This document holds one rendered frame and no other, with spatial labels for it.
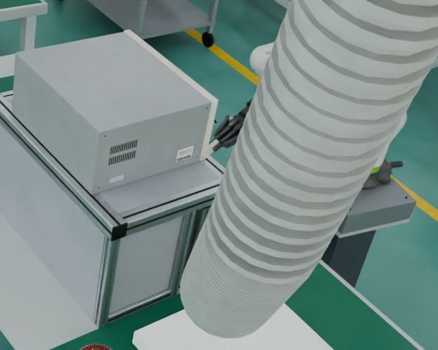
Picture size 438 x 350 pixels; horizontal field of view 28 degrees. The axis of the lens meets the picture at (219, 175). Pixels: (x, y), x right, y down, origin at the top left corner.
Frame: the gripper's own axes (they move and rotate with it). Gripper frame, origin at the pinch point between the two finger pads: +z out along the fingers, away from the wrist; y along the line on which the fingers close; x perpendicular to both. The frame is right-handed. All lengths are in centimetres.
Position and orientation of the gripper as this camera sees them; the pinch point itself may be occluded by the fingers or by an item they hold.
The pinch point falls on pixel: (211, 148)
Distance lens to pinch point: 308.1
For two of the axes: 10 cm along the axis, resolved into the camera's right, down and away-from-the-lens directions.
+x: -2.2, -5.6, -8.0
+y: -6.2, -5.5, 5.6
